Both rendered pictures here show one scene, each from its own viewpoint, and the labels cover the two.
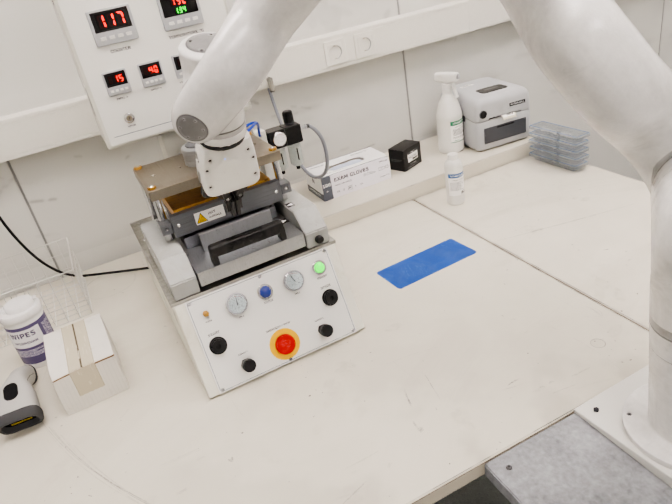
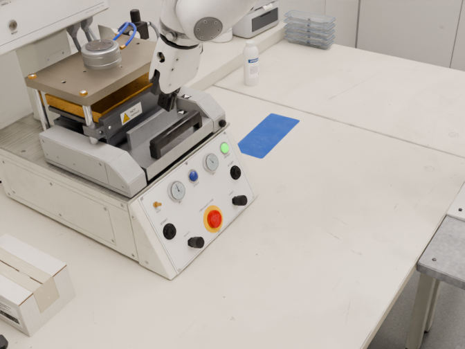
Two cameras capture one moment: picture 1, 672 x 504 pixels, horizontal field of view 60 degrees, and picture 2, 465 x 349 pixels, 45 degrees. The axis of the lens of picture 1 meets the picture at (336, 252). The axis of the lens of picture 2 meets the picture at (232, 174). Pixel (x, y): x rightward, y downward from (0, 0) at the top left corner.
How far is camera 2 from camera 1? 0.61 m
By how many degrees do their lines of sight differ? 27
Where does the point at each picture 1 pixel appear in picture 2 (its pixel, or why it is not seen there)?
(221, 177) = (178, 74)
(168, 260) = (116, 160)
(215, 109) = (236, 11)
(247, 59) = not seen: outside the picture
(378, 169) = not seen: hidden behind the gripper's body
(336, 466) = (320, 296)
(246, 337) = (187, 219)
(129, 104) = (12, 10)
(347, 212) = not seen: hidden behind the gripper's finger
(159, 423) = (138, 313)
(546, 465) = (454, 251)
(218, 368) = (172, 251)
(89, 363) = (48, 278)
